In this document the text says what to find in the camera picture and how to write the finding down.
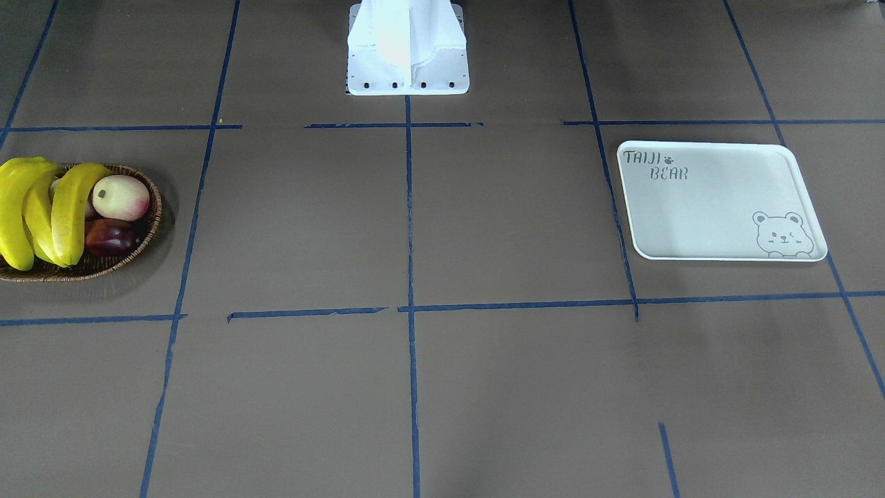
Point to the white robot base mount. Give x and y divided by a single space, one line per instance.
407 48

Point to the brown wicker basket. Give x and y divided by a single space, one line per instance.
91 266

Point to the yellow banana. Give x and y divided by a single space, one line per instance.
68 217
37 213
17 177

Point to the white bear tray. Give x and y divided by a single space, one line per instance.
718 202

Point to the dark red mango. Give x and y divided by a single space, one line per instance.
111 238

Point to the pink white peach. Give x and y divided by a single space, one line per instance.
120 197

